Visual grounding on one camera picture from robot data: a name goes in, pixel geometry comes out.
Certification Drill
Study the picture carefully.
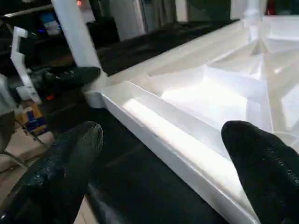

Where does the cardboard box with blue print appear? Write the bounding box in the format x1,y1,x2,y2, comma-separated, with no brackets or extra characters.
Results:
15,102,49,137

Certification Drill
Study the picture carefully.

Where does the white plastic table top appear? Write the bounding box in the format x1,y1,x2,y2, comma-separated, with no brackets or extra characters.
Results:
83,15,299,224

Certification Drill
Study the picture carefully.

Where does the grey curtain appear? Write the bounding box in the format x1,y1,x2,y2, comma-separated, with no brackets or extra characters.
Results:
139,0,178,31

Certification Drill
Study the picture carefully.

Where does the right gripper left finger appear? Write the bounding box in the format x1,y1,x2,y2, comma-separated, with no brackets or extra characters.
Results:
0,120,104,224

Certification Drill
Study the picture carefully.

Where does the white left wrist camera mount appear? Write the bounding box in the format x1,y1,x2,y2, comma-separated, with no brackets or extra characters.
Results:
10,26,43,104

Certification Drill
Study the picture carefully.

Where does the black work mat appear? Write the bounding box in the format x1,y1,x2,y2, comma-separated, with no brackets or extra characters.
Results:
46,18,241,224

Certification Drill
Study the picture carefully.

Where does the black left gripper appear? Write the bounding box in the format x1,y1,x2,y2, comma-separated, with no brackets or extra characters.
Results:
29,66,101,102

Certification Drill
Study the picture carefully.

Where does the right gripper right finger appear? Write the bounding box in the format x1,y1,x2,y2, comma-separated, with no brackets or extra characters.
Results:
221,120,299,224

